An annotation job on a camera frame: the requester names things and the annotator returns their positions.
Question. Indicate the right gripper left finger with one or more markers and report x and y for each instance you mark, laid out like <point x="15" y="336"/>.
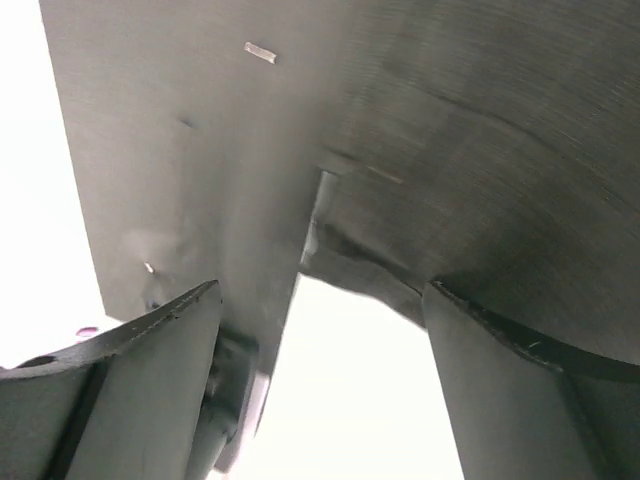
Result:
<point x="121" y="405"/>

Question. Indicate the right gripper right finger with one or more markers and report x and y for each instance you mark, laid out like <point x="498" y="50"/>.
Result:
<point x="524" y="405"/>

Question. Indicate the black pinstripe long sleeve shirt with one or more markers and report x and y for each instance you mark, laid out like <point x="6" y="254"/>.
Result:
<point x="377" y="145"/>

